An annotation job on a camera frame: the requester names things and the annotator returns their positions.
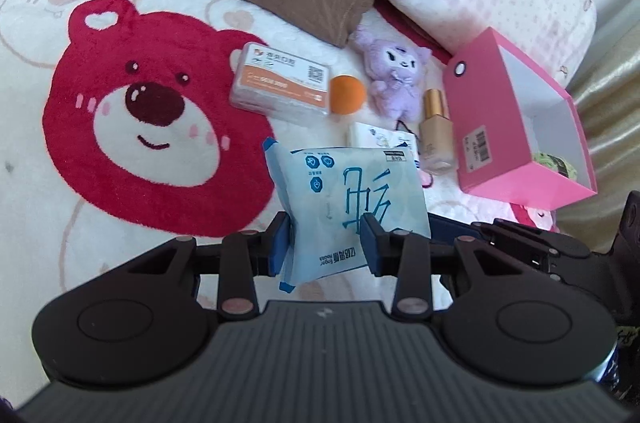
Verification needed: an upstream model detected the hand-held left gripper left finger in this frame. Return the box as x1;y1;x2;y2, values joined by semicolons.
115;213;294;320

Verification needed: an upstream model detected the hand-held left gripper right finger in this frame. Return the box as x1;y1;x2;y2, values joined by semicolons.
361;213;521;319

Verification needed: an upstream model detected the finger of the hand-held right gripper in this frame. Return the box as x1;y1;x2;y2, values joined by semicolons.
430;213;557;274

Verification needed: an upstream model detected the light blue wipes packet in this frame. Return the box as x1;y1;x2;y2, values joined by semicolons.
262;138;432;295

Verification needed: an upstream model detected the foundation bottle with gold cap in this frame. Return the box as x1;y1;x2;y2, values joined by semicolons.
419;88;456;176

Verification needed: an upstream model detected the small white tissue packet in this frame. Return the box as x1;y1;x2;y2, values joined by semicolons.
348;122;423;165

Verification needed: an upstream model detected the pink cardboard box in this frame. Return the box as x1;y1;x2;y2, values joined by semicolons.
442;27;598;210

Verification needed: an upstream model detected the orange ball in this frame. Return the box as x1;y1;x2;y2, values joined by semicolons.
330;76;368;114

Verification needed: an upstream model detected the orange and white plastic box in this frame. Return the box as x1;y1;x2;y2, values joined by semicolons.
229;42;333;124

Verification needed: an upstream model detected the green patterned cloth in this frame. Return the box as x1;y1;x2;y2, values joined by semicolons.
532;152;581;179

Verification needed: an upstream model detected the beige satin cloth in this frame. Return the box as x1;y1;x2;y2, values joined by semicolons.
555;18;640;244

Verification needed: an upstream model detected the bear printed blanket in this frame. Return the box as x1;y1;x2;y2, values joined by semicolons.
0;0;571;399

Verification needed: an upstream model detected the purple plush toy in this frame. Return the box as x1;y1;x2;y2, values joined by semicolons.
354;28;433;124

